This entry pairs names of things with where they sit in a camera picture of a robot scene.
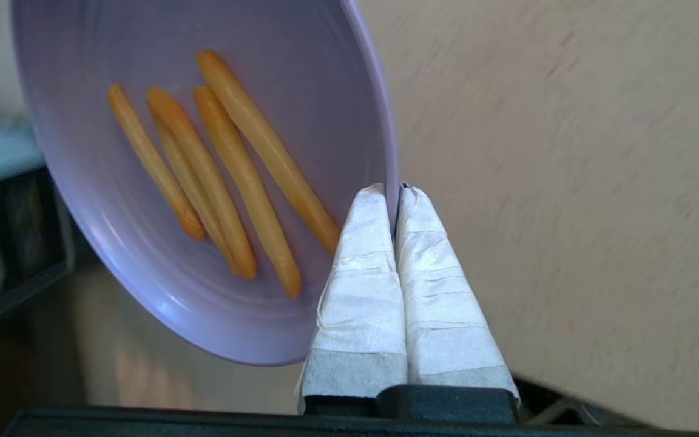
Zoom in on purple plate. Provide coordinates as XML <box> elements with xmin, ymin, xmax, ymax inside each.
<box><xmin>11</xmin><ymin>0</ymin><xmax>400</xmax><ymax>367</ymax></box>

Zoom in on black wire basket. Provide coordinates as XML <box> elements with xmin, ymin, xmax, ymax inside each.
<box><xmin>0</xmin><ymin>169</ymin><xmax>77</xmax><ymax>336</ymax></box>

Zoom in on right gripper wrapped right finger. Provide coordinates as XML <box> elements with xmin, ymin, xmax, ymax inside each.
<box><xmin>396</xmin><ymin>184</ymin><xmax>521</xmax><ymax>404</ymax></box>

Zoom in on golden bread stick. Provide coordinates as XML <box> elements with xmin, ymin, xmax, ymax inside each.
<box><xmin>154</xmin><ymin>118</ymin><xmax>238</xmax><ymax>271</ymax></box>
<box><xmin>146</xmin><ymin>87</ymin><xmax>258</xmax><ymax>280</ymax></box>
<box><xmin>197</xmin><ymin>50</ymin><xmax>342</xmax><ymax>254</ymax></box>
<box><xmin>194</xmin><ymin>85</ymin><xmax>303</xmax><ymax>299</ymax></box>

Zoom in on right gripper wrapped left finger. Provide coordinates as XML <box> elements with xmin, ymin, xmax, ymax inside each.
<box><xmin>297</xmin><ymin>184</ymin><xmax>408</xmax><ymax>415</ymax></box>

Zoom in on orange food sticks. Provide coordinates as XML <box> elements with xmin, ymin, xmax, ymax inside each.
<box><xmin>107</xmin><ymin>82</ymin><xmax>206</xmax><ymax>241</ymax></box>

